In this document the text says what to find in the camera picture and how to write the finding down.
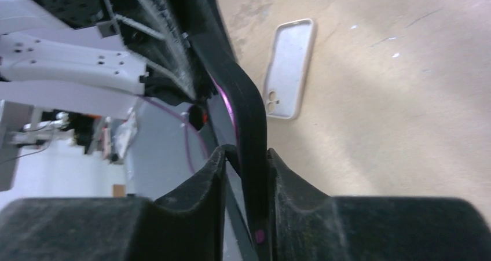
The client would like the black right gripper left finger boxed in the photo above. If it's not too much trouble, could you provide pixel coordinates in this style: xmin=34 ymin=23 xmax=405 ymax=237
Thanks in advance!
xmin=1 ymin=148 xmax=226 ymax=260

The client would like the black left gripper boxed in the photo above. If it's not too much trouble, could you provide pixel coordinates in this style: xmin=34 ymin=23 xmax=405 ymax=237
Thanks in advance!
xmin=33 ymin=0 xmax=211 ymax=105

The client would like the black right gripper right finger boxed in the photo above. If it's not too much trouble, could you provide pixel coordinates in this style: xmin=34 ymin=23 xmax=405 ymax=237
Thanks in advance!
xmin=268 ymin=149 xmax=490 ymax=260

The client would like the black phone case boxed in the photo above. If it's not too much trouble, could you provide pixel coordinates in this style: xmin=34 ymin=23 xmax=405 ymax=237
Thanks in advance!
xmin=184 ymin=0 xmax=273 ymax=260

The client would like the purple phone black screen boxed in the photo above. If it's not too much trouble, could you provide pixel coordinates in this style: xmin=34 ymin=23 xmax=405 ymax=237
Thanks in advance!
xmin=212 ymin=73 xmax=269 ymax=245

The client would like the white phone case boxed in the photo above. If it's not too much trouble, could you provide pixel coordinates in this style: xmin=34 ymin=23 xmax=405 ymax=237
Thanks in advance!
xmin=262 ymin=19 xmax=316 ymax=120

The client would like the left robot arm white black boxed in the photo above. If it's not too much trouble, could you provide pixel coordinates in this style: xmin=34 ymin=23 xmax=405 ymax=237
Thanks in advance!
xmin=1 ymin=0 xmax=214 ymax=106

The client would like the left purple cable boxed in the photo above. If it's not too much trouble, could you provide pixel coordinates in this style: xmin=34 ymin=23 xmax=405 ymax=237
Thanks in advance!
xmin=140 ymin=96 xmax=210 ymax=176

